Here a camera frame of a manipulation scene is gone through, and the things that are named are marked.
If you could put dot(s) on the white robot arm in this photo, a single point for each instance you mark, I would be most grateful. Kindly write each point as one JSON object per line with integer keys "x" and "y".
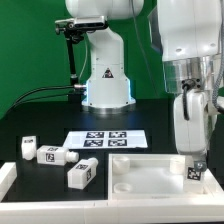
{"x": 192, "y": 37}

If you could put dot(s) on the white square table top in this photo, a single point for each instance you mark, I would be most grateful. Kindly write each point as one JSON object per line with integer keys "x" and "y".
{"x": 153, "y": 176}

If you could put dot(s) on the camera on black stand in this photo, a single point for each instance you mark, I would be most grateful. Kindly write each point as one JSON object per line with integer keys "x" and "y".
{"x": 73, "y": 30}

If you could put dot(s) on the marker sheet on table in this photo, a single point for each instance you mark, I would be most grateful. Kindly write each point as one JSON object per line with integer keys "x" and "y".
{"x": 113, "y": 139}

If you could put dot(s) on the white U-shaped obstacle fence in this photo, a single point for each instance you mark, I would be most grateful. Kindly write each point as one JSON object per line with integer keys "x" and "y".
{"x": 143, "y": 211}

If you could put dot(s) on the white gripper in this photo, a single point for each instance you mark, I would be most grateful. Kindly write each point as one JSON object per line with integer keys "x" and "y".
{"x": 192, "y": 136}

